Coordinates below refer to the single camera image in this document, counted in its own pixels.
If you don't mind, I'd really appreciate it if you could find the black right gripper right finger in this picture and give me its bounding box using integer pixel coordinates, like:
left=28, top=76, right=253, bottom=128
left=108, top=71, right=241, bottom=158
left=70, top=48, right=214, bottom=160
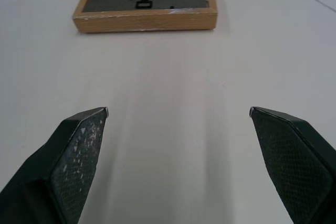
left=248, top=106, right=336, bottom=224

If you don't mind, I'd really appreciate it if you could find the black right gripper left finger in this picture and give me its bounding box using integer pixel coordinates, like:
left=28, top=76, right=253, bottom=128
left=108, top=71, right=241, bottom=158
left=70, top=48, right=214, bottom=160
left=0, top=106, right=109, bottom=224

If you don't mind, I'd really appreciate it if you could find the wooden tray with grey base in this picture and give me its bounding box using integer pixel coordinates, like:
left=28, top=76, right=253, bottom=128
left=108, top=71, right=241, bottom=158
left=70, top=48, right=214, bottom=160
left=71, top=0, right=218, bottom=34

